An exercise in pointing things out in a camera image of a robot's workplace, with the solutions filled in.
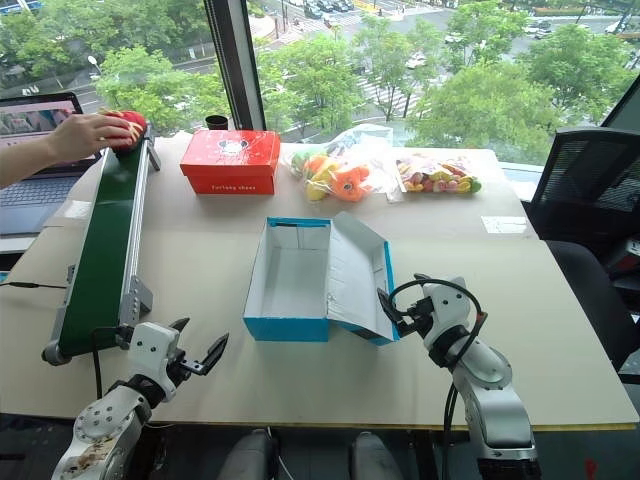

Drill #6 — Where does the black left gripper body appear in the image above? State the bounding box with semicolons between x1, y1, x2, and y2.
158;349;197;402

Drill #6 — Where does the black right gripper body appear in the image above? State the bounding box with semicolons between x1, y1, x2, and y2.
396;296;437;342

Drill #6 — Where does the red plush toy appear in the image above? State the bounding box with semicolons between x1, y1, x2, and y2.
97;108;149;152

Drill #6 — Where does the blue shoe box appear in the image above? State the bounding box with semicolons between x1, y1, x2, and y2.
242;210;402;348

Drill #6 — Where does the green conveyor belt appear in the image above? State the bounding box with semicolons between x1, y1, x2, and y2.
41;124;162;367

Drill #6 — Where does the red shoe box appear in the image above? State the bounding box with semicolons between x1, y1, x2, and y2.
179;129;283;196

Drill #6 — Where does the person's bare hand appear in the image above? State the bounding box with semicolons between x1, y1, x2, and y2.
48;113;137;160

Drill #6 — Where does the clear tape patch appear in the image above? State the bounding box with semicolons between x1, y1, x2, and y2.
480;215;529;235

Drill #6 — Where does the bag of colourful toys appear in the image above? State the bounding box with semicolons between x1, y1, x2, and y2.
388;152;484;202

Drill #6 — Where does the plastic bag of plush toys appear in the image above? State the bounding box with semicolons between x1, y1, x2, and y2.
283;123;402;203

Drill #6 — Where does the black chair seat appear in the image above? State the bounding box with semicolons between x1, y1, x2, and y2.
543;238;640;372

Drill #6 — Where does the black mesh office chair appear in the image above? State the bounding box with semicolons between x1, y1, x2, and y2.
521;126;640;254

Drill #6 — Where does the open laptop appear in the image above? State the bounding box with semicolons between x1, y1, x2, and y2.
0;91;104;237

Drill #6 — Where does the dark window pillar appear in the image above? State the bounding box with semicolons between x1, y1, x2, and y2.
203;0;267;136

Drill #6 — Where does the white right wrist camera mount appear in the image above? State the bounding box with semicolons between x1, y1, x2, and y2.
421;276;482;347

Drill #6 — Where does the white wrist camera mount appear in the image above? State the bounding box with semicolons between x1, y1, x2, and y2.
421;276;482;347
126;321;182;401

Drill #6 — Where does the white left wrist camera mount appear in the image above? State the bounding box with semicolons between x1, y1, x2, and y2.
126;321;182;401

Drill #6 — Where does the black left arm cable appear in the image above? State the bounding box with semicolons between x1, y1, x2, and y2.
91;325;132;401

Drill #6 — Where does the thin black table cable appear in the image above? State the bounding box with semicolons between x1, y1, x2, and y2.
0;280;69;291

